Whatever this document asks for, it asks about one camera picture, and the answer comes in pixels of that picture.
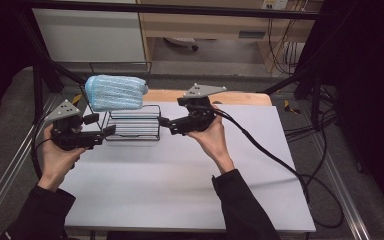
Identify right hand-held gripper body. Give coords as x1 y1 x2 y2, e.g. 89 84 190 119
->
179 83 228 135

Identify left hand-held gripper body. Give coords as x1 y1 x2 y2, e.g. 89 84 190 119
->
44 99 96 151

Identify black wire rack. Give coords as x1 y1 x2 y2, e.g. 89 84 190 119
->
79 61 162 142

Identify blue striped cloth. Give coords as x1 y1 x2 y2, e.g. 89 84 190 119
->
84 74 149 113

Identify person's right hand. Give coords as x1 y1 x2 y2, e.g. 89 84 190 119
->
186 104 235 175

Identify person's left hand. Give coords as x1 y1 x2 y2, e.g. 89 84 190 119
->
37 124 88 193

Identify wooden table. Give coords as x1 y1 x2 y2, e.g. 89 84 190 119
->
143 89 273 107

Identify white table board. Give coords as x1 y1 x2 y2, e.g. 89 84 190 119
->
59 101 317 233

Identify chair base with wheel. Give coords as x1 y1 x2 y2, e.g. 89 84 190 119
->
164 36 199 52

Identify wooden desk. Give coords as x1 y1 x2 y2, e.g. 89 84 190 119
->
136 0 324 73

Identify white cabinet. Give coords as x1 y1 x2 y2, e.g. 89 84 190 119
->
31 8 147 63

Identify left hand-held gripper cable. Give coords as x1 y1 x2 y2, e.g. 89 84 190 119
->
30 113 53 181

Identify hand-held gripper cable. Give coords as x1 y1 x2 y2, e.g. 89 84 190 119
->
30 113 53 181
213 108 345 229

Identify aluminium floor rail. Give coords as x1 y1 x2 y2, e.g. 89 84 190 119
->
313 133 371 240
0 94 59 228

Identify right hand-held gripper cable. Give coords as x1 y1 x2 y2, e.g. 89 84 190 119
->
213 108 345 229

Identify black metal frame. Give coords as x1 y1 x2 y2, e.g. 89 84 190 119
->
13 0 339 129

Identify hanging cable bundle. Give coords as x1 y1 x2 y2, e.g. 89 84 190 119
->
266 16 301 74

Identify black floor cables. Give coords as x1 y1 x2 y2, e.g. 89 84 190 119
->
284 86 338 141

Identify white wall socket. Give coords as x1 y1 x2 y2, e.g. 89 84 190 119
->
261 0 289 10

